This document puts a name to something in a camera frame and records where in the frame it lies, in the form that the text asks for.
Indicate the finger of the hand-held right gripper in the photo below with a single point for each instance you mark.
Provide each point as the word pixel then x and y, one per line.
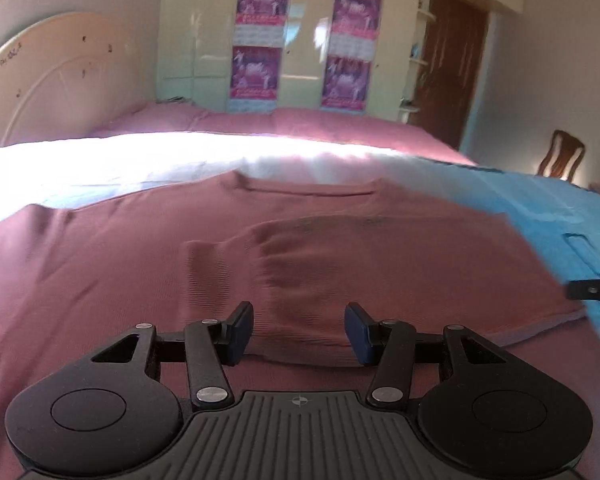
pixel 592 290

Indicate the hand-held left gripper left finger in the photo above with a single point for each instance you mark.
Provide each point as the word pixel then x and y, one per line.
pixel 241 331

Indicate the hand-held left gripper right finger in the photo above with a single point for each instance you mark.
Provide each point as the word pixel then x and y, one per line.
pixel 358 334

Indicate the pink knit sweater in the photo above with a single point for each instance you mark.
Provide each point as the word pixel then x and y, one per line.
pixel 130 270

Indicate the light blue sheet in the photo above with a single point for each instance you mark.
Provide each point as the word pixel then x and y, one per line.
pixel 530 200

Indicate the wooden chair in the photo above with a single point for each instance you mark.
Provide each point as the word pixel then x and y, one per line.
pixel 562 157

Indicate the pink bedspread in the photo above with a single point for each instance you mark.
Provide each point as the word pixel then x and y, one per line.
pixel 330 127

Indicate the brown wooden door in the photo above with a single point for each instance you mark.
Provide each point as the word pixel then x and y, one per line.
pixel 450 70

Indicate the white corner shelf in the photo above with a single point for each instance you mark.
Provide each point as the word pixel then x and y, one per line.
pixel 417 60

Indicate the cream wardrobe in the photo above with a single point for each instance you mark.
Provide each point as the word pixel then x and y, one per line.
pixel 305 35

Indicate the cream round headboard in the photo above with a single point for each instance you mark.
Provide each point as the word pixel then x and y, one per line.
pixel 65 75

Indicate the purple wall poster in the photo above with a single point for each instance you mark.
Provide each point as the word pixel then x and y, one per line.
pixel 346 82
pixel 262 2
pixel 254 77
pixel 356 15

